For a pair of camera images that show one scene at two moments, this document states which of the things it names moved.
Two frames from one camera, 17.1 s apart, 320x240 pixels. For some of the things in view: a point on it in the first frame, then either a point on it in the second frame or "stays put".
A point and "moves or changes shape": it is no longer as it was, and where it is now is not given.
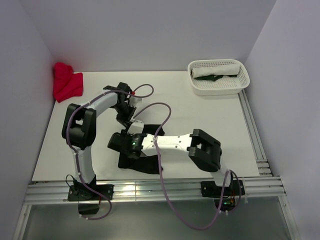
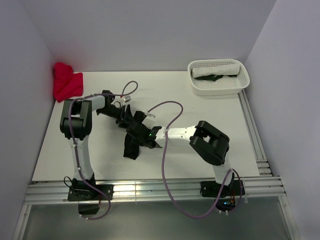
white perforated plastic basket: [218, 77] stays put
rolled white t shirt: [228, 70] stays put
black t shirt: [148, 164] moves or changes shape
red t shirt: [66, 83] stays put
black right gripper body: [124, 133] -> [139, 141]
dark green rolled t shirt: [212, 77] stays put
